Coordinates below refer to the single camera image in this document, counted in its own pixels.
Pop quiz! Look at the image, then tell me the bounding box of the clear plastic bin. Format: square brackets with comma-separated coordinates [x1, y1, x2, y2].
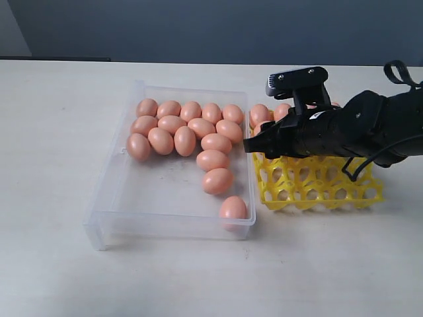
[83, 81, 256, 250]

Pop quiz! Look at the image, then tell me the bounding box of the black object behind table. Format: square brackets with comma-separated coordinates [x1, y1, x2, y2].
[0, 56, 112, 62]

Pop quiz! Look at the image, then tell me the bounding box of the yellow plastic egg tray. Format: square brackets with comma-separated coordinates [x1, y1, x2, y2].
[248, 108, 387, 212]

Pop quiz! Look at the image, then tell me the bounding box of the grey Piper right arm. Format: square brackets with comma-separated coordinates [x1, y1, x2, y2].
[243, 90, 422, 168]

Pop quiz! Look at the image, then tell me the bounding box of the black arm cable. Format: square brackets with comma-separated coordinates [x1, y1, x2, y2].
[340, 59, 423, 182]

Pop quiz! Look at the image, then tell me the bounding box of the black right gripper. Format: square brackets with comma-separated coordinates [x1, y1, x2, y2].
[243, 105, 364, 159]

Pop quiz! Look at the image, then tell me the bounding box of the brown egg placed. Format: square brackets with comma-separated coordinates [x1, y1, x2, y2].
[249, 104, 270, 128]
[273, 103, 291, 122]

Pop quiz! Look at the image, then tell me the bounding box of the brown egg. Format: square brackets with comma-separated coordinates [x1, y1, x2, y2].
[222, 104, 244, 125]
[157, 100, 181, 119]
[126, 133, 151, 162]
[135, 98, 158, 117]
[202, 168, 234, 195]
[202, 102, 223, 125]
[253, 120, 272, 136]
[196, 149, 230, 172]
[180, 101, 202, 123]

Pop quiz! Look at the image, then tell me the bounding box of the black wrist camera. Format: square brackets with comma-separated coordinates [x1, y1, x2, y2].
[265, 66, 331, 116]

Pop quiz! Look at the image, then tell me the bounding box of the brown egg front right corner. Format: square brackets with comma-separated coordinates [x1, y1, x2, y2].
[219, 195, 248, 233]

